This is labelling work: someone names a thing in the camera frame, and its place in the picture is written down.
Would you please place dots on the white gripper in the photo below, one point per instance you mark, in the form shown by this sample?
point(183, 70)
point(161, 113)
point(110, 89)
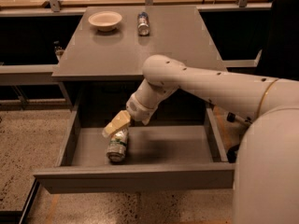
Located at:
point(139, 110)

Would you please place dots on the green white 7up can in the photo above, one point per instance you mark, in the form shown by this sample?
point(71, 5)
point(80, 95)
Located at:
point(116, 150)

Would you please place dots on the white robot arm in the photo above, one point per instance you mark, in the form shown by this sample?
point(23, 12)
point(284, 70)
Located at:
point(266, 182)

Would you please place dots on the grey open top drawer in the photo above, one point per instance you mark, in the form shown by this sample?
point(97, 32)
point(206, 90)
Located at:
point(158, 158)

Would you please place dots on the grey cabinet counter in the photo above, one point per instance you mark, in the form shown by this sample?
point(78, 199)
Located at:
point(178, 32)

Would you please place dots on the blue silver soda can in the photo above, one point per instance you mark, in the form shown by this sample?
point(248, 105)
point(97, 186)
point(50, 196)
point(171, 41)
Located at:
point(143, 24)

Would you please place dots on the left grey side shelf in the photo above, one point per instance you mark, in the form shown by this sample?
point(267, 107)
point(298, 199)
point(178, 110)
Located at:
point(16, 75)

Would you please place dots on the grey side shelf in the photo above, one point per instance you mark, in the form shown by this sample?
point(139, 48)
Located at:
point(243, 63)
point(16, 75)

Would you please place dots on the small glass jar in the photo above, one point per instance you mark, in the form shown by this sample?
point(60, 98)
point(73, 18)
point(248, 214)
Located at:
point(58, 50)

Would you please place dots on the white paper bowl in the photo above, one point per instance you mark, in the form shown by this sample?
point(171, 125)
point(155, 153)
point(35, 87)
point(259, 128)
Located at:
point(105, 21)

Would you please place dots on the right grey side shelf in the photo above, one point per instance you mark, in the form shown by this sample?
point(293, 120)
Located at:
point(243, 63)

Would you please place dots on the black office chair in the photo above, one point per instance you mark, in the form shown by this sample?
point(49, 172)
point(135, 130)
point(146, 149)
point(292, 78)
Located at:
point(277, 74)

